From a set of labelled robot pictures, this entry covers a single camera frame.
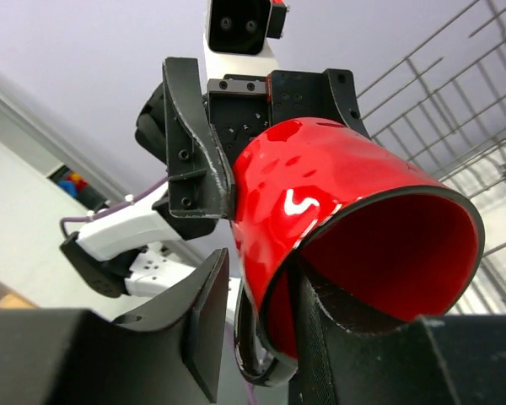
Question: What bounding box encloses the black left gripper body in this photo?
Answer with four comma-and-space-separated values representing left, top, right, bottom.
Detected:
135, 74, 270, 240

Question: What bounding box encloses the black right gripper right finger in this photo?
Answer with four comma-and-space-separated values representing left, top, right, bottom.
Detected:
288, 258, 506, 404

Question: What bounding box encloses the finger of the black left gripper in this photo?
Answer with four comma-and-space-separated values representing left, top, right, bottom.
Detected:
163, 57, 235, 219
266, 68, 369, 138

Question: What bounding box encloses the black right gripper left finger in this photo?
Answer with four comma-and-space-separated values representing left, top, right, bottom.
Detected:
0, 249, 229, 404

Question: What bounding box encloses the red mug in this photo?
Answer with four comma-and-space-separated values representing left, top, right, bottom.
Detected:
231, 117, 485, 386

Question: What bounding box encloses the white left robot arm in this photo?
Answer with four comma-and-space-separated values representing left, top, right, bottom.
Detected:
61, 57, 366, 298

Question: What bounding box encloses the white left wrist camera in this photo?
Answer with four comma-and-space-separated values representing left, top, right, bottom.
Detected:
203, 0, 289, 79

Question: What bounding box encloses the grey wire dish rack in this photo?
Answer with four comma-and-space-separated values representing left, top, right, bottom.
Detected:
358, 1, 506, 315

